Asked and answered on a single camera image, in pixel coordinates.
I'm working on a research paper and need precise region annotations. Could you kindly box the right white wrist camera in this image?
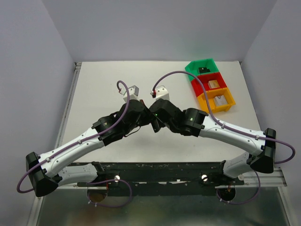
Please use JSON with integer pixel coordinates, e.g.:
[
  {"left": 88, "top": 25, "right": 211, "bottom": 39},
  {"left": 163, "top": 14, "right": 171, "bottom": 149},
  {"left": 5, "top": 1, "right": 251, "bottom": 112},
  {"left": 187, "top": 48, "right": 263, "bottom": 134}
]
[{"left": 150, "top": 85, "right": 170, "bottom": 100}]

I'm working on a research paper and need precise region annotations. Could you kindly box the green plastic bin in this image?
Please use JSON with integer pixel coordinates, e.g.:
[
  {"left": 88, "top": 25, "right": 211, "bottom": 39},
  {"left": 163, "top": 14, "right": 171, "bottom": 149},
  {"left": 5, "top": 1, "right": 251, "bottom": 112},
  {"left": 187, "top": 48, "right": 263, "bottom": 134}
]
[{"left": 185, "top": 58, "right": 219, "bottom": 76}]

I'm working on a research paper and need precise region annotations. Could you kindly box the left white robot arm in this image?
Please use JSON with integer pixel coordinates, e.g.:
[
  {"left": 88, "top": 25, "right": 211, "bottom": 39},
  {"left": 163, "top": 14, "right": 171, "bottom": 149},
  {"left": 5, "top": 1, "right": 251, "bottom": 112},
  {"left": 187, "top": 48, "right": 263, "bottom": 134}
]
[{"left": 26, "top": 100, "right": 151, "bottom": 197}]

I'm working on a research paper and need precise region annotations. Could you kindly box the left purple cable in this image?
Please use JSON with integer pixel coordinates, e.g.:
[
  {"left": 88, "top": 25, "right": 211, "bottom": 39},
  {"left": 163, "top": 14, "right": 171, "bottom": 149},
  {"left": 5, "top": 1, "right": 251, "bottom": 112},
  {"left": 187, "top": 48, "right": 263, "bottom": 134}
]
[{"left": 16, "top": 81, "right": 134, "bottom": 209}]

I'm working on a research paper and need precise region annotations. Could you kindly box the black leather card holder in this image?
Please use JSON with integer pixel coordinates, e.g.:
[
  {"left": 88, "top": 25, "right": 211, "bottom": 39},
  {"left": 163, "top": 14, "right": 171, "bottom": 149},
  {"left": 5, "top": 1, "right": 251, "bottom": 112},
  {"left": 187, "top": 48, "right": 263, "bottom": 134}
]
[{"left": 150, "top": 115, "right": 165, "bottom": 133}]

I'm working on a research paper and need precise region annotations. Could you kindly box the white box in red bin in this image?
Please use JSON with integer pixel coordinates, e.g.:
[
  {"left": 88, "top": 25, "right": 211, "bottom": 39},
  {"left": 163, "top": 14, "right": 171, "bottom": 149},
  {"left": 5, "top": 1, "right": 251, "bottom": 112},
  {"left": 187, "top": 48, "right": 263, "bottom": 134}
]
[{"left": 208, "top": 80, "right": 220, "bottom": 89}]

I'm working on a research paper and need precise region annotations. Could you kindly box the purple cable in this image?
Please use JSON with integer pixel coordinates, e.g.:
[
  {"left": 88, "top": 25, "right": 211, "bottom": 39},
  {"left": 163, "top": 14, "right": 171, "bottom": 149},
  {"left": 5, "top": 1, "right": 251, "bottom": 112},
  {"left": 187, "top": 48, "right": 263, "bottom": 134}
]
[
  {"left": 16, "top": 81, "right": 134, "bottom": 209},
  {"left": 152, "top": 71, "right": 296, "bottom": 205}
]

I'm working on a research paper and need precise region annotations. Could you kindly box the black part in green bin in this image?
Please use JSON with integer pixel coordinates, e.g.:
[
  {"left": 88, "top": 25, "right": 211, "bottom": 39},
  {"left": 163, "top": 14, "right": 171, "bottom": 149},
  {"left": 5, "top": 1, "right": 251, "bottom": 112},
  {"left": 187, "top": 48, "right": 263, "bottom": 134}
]
[{"left": 198, "top": 67, "right": 211, "bottom": 74}]

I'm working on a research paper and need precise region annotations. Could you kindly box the white box in yellow bin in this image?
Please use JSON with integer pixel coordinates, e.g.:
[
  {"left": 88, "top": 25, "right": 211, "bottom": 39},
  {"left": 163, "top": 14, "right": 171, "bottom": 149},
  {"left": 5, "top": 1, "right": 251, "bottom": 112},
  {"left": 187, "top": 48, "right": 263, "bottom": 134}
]
[{"left": 214, "top": 95, "right": 228, "bottom": 107}]

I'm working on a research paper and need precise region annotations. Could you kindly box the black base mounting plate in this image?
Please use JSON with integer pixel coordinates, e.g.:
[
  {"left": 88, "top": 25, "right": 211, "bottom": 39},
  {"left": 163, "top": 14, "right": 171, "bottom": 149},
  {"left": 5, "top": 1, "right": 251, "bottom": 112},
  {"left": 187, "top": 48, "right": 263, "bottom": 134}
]
[{"left": 89, "top": 161, "right": 244, "bottom": 197}]

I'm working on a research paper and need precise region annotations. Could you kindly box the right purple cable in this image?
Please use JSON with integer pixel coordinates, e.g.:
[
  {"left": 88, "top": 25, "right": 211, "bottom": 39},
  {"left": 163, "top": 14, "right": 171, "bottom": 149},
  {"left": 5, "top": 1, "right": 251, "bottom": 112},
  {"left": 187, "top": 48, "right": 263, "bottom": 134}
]
[{"left": 152, "top": 71, "right": 296, "bottom": 205}]

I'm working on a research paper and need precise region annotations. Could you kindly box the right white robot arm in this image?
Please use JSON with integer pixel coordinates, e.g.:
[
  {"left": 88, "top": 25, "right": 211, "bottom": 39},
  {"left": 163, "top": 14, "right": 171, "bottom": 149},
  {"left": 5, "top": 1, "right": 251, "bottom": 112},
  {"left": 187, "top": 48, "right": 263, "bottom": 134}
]
[{"left": 149, "top": 99, "right": 276, "bottom": 178}]

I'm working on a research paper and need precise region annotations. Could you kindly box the red plastic bin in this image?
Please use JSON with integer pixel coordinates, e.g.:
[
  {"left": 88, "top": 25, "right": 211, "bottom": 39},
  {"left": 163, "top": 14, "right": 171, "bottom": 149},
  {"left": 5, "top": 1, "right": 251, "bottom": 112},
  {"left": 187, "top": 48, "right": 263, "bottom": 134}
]
[{"left": 190, "top": 72, "right": 227, "bottom": 97}]

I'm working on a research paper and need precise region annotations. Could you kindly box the aluminium extrusion rail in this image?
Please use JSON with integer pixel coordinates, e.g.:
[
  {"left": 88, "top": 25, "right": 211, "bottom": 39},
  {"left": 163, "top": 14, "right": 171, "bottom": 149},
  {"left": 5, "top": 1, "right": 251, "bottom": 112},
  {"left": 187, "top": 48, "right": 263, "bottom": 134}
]
[{"left": 37, "top": 61, "right": 82, "bottom": 189}]

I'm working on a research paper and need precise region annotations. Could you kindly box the yellow plastic bin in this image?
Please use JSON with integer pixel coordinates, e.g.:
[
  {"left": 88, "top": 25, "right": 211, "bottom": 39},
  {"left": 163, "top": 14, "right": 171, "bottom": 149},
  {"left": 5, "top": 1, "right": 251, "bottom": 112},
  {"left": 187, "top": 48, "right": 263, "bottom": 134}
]
[{"left": 206, "top": 88, "right": 236, "bottom": 113}]

